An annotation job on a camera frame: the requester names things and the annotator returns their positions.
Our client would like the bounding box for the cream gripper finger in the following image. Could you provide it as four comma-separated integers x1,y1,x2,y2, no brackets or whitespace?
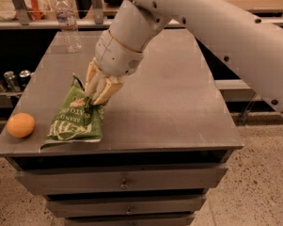
92,76,124,105
85,58,102,97

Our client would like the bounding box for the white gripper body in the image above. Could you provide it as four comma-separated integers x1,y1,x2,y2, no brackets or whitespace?
95,30,143,76

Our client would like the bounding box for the green jalapeno chip bag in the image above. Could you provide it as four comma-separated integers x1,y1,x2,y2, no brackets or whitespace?
40,75,106,150

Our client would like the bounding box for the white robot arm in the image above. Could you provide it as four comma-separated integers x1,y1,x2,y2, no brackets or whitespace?
85,0,283,117

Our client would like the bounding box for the white orange bag on shelf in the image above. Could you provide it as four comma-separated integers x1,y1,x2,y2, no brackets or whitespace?
0,0,50,22

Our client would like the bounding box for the clear plastic water bottle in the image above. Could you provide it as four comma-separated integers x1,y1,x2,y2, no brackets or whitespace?
55,0,82,53

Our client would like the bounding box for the right silver can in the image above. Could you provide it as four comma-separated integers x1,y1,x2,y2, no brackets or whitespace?
19,70,31,89

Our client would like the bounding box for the grey drawer cabinet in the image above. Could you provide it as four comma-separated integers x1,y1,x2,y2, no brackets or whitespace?
0,29,243,226

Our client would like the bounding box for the middle silver can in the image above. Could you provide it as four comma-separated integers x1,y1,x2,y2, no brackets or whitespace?
4,71,21,92

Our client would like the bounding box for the orange fruit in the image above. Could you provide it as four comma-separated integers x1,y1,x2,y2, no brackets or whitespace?
7,113,35,138

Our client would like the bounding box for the top drawer knob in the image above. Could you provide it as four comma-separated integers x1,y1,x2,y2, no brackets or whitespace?
119,180,129,190

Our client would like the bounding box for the drawer knob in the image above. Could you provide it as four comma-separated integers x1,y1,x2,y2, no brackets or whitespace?
126,207,133,215
119,180,129,190

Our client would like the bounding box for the metal shelf rail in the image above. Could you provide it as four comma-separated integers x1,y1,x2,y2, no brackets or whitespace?
0,16,283,30

